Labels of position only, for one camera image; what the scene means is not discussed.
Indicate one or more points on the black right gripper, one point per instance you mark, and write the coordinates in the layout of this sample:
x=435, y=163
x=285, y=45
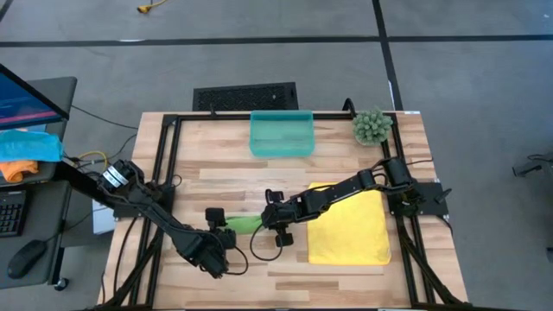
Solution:
x=285, y=216

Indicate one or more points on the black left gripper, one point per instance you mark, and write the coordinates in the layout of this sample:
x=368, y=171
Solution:
x=222, y=239

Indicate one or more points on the green microfiber towel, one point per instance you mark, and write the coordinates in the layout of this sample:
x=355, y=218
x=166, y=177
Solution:
x=244, y=224

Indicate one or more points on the yellow microfiber towel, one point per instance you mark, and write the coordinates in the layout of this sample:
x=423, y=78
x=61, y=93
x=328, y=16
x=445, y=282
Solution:
x=345, y=242

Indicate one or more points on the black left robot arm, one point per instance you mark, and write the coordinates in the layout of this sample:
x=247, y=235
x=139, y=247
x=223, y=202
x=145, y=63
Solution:
x=164, y=220

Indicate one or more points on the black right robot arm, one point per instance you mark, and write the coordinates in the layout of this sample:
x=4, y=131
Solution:
x=337, y=194

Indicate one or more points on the teal plastic basket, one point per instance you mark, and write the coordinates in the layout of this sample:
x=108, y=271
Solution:
x=281, y=138

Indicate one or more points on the white box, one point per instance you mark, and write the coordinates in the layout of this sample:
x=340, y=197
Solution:
x=103, y=222

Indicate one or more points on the black mesh box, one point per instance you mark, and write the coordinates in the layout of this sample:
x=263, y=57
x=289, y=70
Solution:
x=244, y=97

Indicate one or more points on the artificial green potted plant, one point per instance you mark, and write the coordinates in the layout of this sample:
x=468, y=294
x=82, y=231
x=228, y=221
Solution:
x=371, y=127

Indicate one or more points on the black diagonal bar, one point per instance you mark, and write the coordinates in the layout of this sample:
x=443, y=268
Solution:
x=71, y=175

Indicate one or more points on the black desk caster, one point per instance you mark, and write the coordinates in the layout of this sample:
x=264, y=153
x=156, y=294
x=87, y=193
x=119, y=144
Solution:
x=61, y=284

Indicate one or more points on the grey side desk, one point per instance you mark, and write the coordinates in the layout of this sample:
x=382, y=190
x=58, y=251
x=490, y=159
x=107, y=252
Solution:
x=43, y=207

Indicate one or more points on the black computer mouse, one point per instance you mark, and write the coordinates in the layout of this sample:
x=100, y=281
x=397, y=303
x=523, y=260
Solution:
x=26, y=259

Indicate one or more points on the black keyboard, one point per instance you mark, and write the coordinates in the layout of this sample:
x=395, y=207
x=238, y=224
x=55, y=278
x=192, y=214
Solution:
x=10, y=213

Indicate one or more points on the blue cloth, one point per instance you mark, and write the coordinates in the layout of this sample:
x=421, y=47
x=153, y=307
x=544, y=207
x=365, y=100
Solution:
x=30, y=147

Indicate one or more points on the orange cloth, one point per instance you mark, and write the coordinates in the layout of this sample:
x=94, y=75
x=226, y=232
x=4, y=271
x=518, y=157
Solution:
x=17, y=170

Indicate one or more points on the computer monitor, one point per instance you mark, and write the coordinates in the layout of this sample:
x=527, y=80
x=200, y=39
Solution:
x=26, y=103

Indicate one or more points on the black stand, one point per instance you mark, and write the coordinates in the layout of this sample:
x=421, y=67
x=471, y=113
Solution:
x=525, y=169

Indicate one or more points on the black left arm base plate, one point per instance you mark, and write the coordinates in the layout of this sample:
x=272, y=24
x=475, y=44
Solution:
x=125, y=211

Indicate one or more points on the black aluminium table frame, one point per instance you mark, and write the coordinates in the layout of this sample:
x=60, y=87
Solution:
x=194, y=116

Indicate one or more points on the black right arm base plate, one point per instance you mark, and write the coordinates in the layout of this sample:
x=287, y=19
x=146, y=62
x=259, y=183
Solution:
x=425, y=209

